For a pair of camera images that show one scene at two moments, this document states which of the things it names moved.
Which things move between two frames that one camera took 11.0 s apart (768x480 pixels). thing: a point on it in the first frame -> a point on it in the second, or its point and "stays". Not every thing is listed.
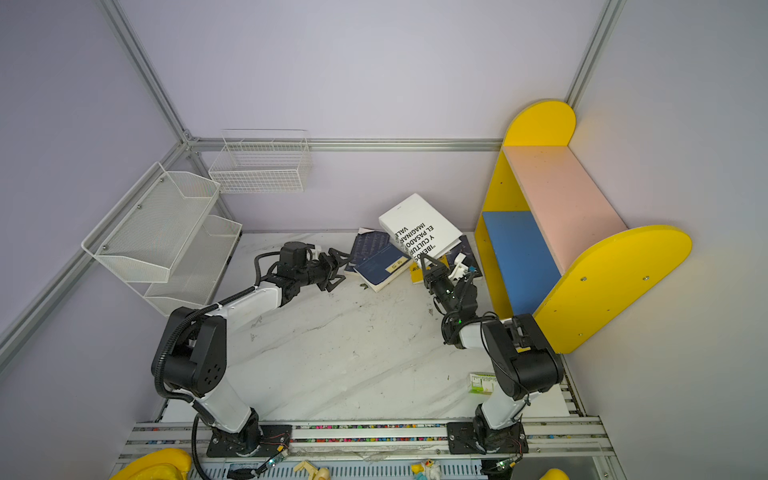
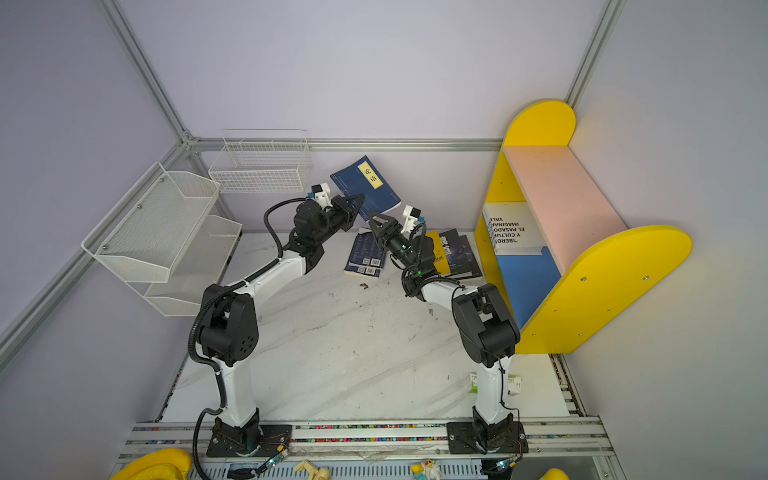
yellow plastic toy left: x=168 y=464 stays
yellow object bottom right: x=554 y=474 stays
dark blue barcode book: x=365 y=243 stays
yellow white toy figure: x=429 y=471 stays
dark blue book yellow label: x=383 y=267 -> x=362 y=178
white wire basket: x=256 y=161 stays
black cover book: x=470 y=261 stays
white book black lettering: x=419 y=228 -> x=510 y=228
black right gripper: x=437 y=277 -> x=390 y=236
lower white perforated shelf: x=196 y=276 stays
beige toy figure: x=314 y=473 stays
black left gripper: x=331 y=268 -> x=343 y=204
